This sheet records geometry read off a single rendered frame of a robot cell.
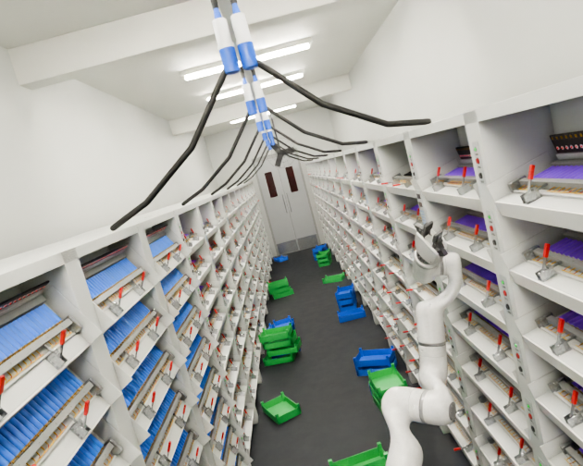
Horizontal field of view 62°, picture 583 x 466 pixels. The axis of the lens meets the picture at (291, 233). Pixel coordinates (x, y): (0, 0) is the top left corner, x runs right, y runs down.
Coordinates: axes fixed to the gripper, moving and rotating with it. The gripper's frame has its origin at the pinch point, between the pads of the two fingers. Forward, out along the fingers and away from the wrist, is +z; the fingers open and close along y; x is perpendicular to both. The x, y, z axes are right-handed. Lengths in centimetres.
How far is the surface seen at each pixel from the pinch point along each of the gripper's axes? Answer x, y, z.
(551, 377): -5, 49, -25
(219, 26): 8, -110, 12
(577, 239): -24.7, 27.0, 6.2
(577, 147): -32.8, 12.0, 24.1
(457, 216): -37, -18, -57
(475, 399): -2, 40, -106
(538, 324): -8.2, 36.1, -12.6
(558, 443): 3, 64, -37
